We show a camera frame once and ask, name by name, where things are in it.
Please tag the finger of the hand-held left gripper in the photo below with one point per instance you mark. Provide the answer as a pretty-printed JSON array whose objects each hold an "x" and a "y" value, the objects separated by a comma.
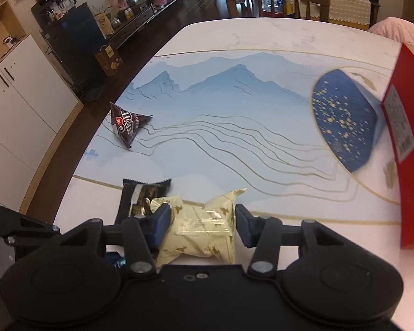
[{"x": 20, "y": 222}]

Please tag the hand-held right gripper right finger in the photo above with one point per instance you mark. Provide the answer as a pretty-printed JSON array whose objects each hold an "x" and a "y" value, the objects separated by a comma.
[{"x": 243, "y": 224}]

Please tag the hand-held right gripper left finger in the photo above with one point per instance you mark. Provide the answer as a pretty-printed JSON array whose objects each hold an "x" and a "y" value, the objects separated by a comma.
[{"x": 162, "y": 224}]

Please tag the cream snack packet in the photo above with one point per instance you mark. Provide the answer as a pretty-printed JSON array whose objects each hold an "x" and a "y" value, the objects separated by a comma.
[{"x": 200, "y": 227}]

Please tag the black snack packet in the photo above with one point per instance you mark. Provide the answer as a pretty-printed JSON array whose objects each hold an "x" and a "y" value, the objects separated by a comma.
[{"x": 131, "y": 196}]

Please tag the brown triangular chocolate packet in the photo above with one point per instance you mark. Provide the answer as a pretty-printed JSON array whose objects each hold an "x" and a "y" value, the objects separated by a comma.
[{"x": 124, "y": 124}]

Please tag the white cabinet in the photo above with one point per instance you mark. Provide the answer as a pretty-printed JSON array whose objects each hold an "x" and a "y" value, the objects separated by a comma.
[{"x": 20, "y": 110}]

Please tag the brown cardboard box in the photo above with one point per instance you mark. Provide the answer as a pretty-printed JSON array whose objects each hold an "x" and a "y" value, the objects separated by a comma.
[{"x": 108, "y": 60}]

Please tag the black water dispenser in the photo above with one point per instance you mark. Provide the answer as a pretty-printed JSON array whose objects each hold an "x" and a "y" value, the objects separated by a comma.
[{"x": 76, "y": 38}]

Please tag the wooden shelf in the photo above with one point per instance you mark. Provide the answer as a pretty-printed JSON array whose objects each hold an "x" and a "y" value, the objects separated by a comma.
[{"x": 0, "y": 24}]

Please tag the grey television cabinet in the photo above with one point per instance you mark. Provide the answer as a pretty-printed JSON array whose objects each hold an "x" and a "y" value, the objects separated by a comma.
[{"x": 145, "y": 17}]

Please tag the yellow box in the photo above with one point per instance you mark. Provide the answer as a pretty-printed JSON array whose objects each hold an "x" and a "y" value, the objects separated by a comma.
[{"x": 103, "y": 24}]

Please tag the pink teapot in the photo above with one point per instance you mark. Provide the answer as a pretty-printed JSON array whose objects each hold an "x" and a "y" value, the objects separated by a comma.
[{"x": 162, "y": 0}]

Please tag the cream covered chair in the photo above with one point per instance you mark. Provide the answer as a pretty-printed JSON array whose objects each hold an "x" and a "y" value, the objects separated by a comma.
[{"x": 348, "y": 8}]

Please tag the pink quilted cloth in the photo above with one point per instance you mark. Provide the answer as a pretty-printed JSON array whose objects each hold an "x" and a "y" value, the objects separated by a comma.
[{"x": 396, "y": 29}]

